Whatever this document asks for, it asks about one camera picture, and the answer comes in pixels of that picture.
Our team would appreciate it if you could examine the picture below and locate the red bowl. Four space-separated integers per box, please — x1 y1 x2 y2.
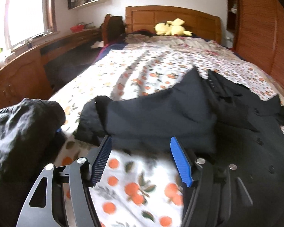
70 25 85 33

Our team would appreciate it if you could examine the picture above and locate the wooden louvred wardrobe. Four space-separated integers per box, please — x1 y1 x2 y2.
228 0 284 89

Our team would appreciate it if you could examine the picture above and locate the folded black garment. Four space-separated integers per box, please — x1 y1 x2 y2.
0 97 67 197

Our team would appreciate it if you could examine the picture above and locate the window with wooden frame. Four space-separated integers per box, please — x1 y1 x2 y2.
0 0 57 49

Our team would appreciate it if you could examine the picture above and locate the orange print bed quilt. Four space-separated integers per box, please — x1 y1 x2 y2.
53 34 284 226

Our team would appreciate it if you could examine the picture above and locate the large black coat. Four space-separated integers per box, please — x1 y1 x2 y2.
76 69 284 226

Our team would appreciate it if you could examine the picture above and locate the long wooden desk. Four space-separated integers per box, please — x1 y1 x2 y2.
0 28 100 109

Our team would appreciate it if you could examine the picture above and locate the yellow plush toy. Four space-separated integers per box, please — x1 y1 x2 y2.
154 18 193 36

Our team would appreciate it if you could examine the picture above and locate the wooden headboard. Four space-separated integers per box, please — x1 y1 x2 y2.
125 5 222 45

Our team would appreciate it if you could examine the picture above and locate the wooden chair with bag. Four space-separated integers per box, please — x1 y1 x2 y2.
100 14 126 46

